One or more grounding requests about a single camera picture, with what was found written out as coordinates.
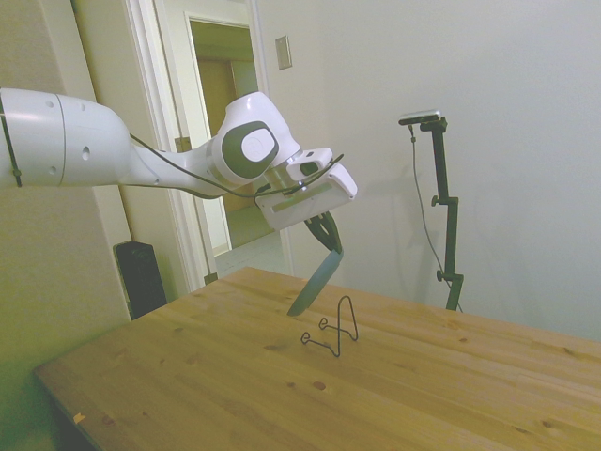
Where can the beige sliding closet door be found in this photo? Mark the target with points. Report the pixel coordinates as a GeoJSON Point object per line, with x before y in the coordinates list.
{"type": "Point", "coordinates": [94, 47]}

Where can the grey exterior camera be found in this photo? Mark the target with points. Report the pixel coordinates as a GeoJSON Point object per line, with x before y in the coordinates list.
{"type": "Point", "coordinates": [420, 116]}

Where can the black jointed camera stand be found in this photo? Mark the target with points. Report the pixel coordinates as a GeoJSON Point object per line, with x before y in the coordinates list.
{"type": "Point", "coordinates": [451, 235]}

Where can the black floor box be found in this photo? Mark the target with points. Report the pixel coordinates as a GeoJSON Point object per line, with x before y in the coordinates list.
{"type": "Point", "coordinates": [141, 282]}

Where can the green round plate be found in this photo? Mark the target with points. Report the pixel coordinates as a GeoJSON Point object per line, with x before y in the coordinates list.
{"type": "Point", "coordinates": [314, 282]}

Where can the white door frame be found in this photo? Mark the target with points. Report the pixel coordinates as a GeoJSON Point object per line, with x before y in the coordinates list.
{"type": "Point", "coordinates": [266, 70]}

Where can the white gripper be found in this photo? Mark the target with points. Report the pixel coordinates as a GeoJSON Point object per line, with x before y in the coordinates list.
{"type": "Point", "coordinates": [291, 218]}

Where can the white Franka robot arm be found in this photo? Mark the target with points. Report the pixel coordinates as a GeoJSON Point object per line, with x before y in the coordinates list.
{"type": "Point", "coordinates": [70, 141]}

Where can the white open door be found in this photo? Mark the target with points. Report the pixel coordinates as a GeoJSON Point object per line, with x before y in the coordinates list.
{"type": "Point", "coordinates": [166, 70]}

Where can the beige wall switch plate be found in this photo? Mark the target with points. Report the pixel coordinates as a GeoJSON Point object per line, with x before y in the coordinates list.
{"type": "Point", "coordinates": [283, 52]}

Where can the brass door hinge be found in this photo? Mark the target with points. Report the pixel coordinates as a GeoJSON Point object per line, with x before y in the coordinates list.
{"type": "Point", "coordinates": [182, 142]}
{"type": "Point", "coordinates": [210, 278]}

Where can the wooden hallway door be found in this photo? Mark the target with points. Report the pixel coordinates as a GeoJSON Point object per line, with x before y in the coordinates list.
{"type": "Point", "coordinates": [213, 94]}

